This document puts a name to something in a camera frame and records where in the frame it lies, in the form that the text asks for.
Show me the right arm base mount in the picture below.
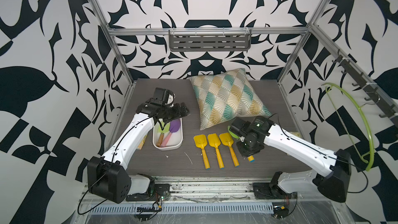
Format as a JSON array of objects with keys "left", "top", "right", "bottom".
[{"left": 252, "top": 183, "right": 295, "bottom": 200}]

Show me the aluminium frame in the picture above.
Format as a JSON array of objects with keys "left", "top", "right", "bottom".
[{"left": 89, "top": 0, "right": 398, "bottom": 224}]

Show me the green plastic hanger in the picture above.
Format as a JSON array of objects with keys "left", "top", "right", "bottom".
[{"left": 322, "top": 83, "right": 375, "bottom": 172}]

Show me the grey wall shelf rack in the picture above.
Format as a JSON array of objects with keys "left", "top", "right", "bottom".
[{"left": 168, "top": 28, "right": 251, "bottom": 52}]

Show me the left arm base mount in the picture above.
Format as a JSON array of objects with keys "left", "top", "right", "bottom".
[{"left": 125, "top": 184, "right": 171, "bottom": 202}]

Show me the white storage box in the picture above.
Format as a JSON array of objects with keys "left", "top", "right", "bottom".
[{"left": 152, "top": 119, "right": 183, "bottom": 151}]

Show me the light green trowel wooden handle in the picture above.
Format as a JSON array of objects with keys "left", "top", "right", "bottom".
[{"left": 156, "top": 123, "right": 170, "bottom": 147}]

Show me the black hook rail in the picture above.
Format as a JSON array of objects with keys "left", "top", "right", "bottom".
[{"left": 332, "top": 49, "right": 398, "bottom": 126}]

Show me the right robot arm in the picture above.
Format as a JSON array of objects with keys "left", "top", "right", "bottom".
[{"left": 230, "top": 116, "right": 351, "bottom": 203}]

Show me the patterned teal yellow cushion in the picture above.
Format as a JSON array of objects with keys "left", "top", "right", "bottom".
[{"left": 189, "top": 68, "right": 271, "bottom": 130}]

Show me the purple shovel pink handle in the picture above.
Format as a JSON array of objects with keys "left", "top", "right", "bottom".
[{"left": 160, "top": 119, "right": 181, "bottom": 147}]

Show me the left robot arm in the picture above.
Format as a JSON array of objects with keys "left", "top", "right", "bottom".
[{"left": 87, "top": 88, "right": 190, "bottom": 203}]

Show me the right tissue pack yellow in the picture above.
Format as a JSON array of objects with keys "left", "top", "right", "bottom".
[{"left": 289, "top": 132, "right": 302, "bottom": 138}]

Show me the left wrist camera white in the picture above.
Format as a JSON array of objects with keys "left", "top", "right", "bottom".
[{"left": 165, "top": 91, "right": 175, "bottom": 105}]

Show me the white cable duct strip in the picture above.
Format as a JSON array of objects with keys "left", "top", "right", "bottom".
[{"left": 90, "top": 202, "right": 274, "bottom": 215}]

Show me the yellow toy shovel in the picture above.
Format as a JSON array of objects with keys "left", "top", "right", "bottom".
[
  {"left": 194, "top": 134, "right": 210, "bottom": 170},
  {"left": 207, "top": 133, "right": 224, "bottom": 169},
  {"left": 219, "top": 133, "right": 239, "bottom": 167}
]

